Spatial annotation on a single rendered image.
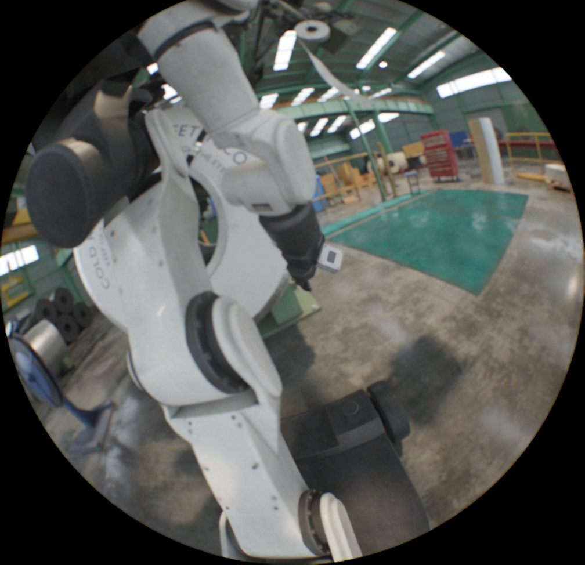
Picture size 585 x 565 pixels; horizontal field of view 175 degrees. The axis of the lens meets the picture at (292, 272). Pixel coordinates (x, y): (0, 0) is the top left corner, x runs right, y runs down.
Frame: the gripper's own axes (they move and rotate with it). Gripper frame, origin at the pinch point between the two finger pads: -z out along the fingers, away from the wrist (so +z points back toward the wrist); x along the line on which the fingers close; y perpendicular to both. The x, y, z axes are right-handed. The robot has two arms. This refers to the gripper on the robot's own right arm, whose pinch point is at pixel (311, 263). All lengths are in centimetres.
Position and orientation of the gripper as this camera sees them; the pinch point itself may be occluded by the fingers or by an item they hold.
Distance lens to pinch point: 43.3
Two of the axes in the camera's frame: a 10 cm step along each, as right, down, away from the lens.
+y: -8.9, -1.6, 4.3
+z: -3.2, -4.4, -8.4
